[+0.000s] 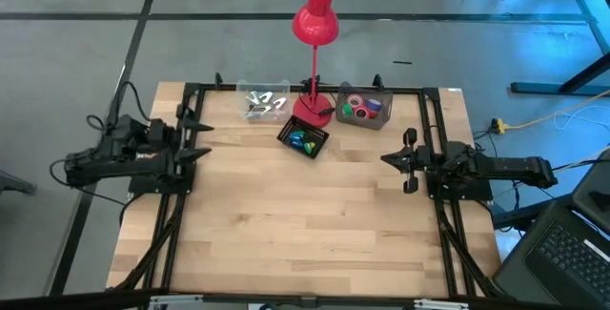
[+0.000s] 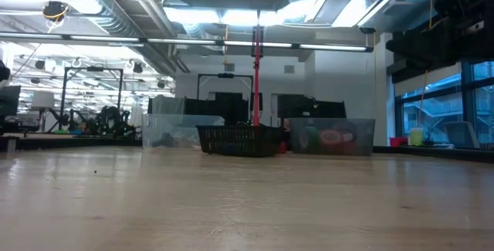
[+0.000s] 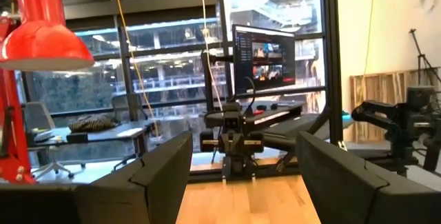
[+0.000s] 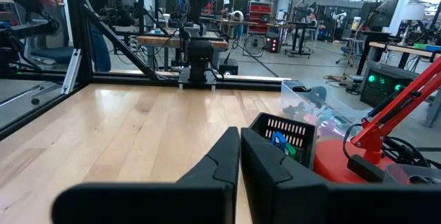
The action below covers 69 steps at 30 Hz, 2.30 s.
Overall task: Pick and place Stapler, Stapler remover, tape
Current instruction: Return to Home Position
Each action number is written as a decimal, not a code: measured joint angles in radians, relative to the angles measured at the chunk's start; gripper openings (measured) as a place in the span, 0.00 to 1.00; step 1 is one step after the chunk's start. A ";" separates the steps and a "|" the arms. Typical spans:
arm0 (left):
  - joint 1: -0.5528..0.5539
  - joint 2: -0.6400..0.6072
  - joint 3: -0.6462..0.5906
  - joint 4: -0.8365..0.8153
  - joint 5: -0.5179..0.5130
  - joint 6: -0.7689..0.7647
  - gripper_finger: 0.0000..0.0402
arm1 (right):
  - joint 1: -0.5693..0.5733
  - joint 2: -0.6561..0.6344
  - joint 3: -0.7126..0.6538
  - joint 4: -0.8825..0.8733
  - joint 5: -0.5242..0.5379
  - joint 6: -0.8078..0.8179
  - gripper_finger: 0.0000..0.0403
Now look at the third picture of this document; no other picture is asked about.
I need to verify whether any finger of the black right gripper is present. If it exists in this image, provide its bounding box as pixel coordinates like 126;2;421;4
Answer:
249;130;265;154
199;130;217;154

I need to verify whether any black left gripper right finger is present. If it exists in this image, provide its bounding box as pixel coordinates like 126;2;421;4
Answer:
296;131;441;224

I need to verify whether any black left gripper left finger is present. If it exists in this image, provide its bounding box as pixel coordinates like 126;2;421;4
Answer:
74;131;194;224

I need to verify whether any black monitor desk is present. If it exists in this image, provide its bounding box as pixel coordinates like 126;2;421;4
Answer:
253;100;356;142

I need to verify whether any black monitor stand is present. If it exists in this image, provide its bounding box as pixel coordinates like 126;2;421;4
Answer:
201;50;235;113

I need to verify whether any dark window desk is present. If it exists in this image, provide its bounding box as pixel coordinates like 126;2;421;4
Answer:
29;119;159;170

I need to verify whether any black computer monitor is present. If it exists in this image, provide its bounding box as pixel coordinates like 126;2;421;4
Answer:
232;23;296;96

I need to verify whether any striped fabric bundle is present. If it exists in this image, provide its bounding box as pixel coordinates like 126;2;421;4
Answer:
68;114;118;132

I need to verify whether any grey office chair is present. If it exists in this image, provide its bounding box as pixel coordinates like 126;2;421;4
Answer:
112;94;145;121
22;101;87;180

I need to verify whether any wooden panel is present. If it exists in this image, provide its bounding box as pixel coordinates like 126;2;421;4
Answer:
349;67;441;142

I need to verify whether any black tripod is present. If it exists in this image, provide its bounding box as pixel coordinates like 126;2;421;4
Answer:
409;28;441;87

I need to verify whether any red desk lamp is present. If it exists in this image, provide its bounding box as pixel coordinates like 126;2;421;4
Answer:
0;0;96;185

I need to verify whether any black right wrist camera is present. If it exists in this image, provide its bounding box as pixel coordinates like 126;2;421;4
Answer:
223;110;242;130

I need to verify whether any black aluminium table frame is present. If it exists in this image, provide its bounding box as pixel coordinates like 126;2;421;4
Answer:
306;0;347;151

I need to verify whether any yellow hanging cable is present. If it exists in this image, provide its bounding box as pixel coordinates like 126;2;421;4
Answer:
110;0;160;137
356;0;376;106

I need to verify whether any white hanging cable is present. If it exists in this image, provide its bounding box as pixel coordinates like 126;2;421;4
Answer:
198;0;224;112

